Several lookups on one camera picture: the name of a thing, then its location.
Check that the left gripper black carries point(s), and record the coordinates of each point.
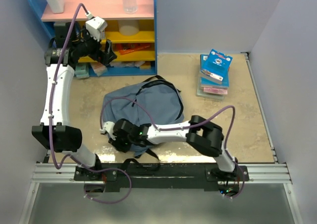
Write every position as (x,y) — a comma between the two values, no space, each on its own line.
(105,57)

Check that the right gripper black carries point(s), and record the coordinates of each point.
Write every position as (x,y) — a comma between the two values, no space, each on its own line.
(117,143)

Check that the blue grey backpack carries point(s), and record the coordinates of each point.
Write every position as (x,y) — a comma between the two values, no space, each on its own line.
(151,100)

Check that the blue illustrated book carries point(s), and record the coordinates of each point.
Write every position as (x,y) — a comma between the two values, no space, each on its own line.
(215,67)

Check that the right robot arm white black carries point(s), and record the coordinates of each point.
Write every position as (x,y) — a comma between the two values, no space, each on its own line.
(204,136)

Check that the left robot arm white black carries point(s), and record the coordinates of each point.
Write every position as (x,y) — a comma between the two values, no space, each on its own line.
(54,131)

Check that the orange snack pack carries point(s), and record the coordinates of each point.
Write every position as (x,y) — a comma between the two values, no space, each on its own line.
(127,48)

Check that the pink white tissue pack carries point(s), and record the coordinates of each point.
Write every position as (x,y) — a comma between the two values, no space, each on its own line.
(98,68)

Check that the white round container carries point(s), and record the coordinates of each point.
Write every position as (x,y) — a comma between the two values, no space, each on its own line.
(128,27)

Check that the blue wooden shelf unit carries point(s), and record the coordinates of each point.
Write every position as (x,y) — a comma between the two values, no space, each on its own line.
(112,11)

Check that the teal tissue packs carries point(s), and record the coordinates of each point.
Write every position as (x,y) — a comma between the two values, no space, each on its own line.
(81,71)

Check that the pale green bottom book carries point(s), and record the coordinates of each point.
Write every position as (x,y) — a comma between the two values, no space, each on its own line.
(201,93)

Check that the pink book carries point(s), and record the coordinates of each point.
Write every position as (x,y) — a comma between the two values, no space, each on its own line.
(218,91)

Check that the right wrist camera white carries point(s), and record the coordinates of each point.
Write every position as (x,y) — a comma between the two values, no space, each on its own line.
(107,129)

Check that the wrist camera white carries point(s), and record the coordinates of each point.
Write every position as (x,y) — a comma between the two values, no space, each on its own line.
(107,129)
(95,27)

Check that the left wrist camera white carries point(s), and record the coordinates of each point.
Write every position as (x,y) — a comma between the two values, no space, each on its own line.
(95,27)

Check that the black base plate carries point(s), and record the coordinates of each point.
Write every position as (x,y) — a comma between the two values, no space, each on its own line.
(168,176)

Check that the aluminium rail frame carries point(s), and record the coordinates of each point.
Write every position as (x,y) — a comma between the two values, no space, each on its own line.
(56,198)

